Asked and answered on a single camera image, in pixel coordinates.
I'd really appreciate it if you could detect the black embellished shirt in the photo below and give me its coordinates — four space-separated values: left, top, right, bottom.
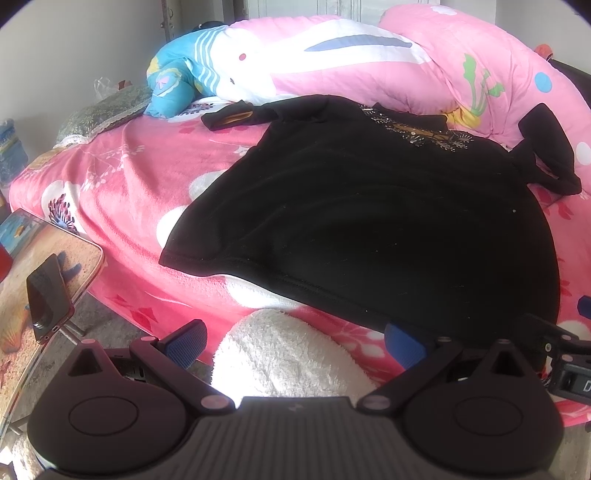
159 95 582 345

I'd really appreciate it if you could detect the white fluffy cloth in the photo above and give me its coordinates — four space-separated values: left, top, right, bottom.
211 309 376 405

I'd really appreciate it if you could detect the black smartphone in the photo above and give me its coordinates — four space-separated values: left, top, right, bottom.
26 254 74 345

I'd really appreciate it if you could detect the glass-top beach-print side table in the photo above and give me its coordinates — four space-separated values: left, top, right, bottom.
1 209 104 433

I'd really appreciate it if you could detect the dark patterned pillow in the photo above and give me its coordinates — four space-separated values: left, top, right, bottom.
55 86 151 147

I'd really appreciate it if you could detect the blue striped box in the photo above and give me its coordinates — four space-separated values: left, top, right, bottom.
0 119 29 187

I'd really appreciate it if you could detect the white plastic bag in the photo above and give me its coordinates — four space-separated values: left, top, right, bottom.
93 77 127 102

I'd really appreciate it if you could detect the blue plush pillow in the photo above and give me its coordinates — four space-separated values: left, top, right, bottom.
144 23 228 119

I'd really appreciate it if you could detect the pink cartoon quilt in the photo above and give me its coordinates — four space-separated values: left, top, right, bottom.
211 4 590 183

